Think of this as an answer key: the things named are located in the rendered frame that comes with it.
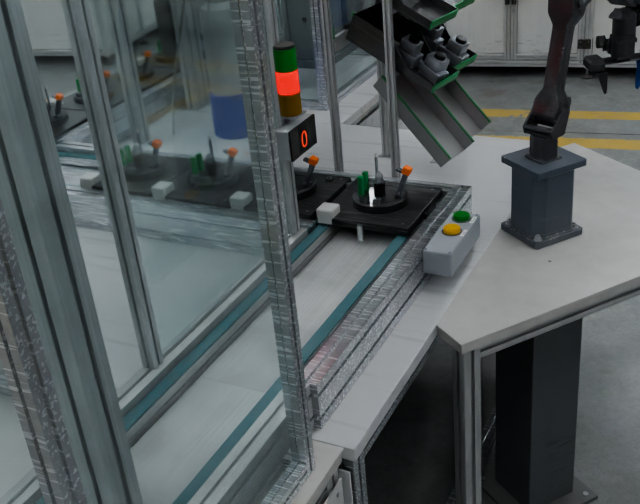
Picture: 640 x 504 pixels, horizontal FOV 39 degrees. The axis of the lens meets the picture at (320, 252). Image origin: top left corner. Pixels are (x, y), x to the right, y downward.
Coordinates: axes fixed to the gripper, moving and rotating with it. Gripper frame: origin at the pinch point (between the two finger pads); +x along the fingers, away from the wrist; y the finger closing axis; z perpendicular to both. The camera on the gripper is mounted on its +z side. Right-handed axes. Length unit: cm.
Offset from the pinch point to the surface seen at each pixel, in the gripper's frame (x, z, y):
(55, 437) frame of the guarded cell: -28, -140, 115
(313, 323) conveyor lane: 18, -61, 87
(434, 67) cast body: -9.8, 1.2, 47.9
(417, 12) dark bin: -25, 1, 51
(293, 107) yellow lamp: -17, -29, 85
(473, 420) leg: 49, -64, 55
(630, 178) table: 30.6, 1.8, -4.8
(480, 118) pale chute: 13.4, 18.0, 32.8
